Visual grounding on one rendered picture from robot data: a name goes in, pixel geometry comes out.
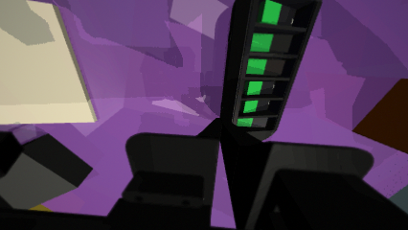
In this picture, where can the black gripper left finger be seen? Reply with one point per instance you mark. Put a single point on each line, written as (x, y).
(173, 153)

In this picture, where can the yellow rectangular block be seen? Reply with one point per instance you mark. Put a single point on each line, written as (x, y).
(40, 208)

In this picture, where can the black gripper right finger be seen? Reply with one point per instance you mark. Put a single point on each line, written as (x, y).
(250, 165)

